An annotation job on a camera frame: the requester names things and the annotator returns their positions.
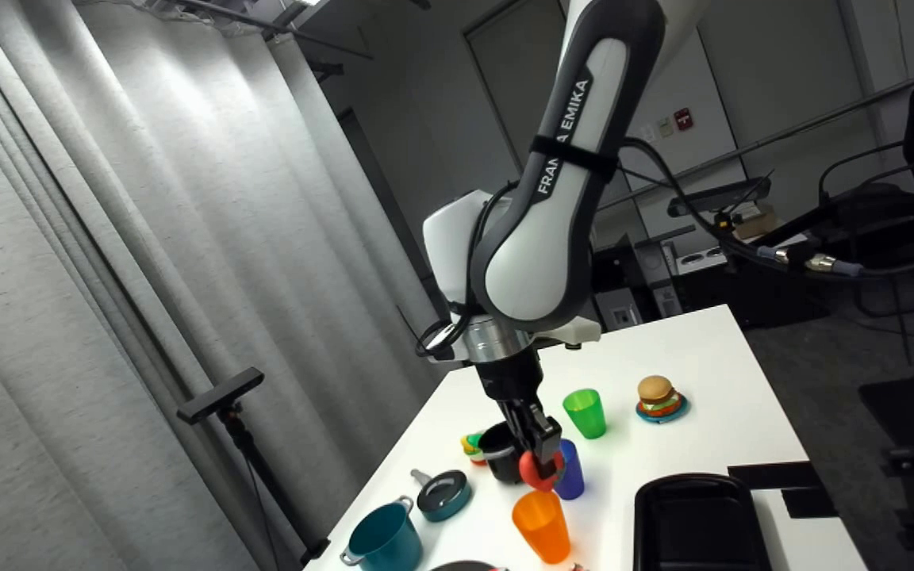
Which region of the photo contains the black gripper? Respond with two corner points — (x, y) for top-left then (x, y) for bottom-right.
(472, 347), (569, 471)

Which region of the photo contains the red plush toy green leaf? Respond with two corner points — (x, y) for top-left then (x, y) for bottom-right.
(517, 448), (569, 491)

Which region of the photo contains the black toy pot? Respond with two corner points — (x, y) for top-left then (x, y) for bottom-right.
(476, 420), (530, 489)

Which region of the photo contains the blue plastic cup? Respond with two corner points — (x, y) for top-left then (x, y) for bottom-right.
(552, 439), (586, 505)

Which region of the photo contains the green plastic cup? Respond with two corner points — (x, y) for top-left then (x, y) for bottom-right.
(562, 387), (609, 442)

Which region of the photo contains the yellow green toy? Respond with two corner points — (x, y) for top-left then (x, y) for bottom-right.
(460, 427), (491, 467)

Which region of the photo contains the orange plastic cup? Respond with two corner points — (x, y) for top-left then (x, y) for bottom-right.
(510, 486), (576, 568)

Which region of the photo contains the dark teal toy pan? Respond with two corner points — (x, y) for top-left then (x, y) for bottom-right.
(409, 467), (476, 522)

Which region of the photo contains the toy burger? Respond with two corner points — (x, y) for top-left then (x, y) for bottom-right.
(634, 373), (684, 421)

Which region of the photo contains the teal toy pot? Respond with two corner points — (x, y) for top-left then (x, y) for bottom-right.
(339, 495), (426, 571)

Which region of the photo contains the small teal plate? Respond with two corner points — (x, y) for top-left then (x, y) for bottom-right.
(630, 390), (692, 427)

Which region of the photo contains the black plastic tray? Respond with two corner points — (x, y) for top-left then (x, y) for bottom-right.
(630, 471), (772, 571)

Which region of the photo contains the black tape patch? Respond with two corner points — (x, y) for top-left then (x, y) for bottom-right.
(726, 459), (840, 520)

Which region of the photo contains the grey curtain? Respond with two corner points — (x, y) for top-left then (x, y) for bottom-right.
(0, 0), (463, 571)

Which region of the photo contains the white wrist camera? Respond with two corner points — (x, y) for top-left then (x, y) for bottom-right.
(534, 313), (603, 352)

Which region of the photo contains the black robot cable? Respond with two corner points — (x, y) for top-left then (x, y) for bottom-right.
(611, 137), (914, 283)

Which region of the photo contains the black camera tripod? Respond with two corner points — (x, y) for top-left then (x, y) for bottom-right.
(174, 365), (333, 565)

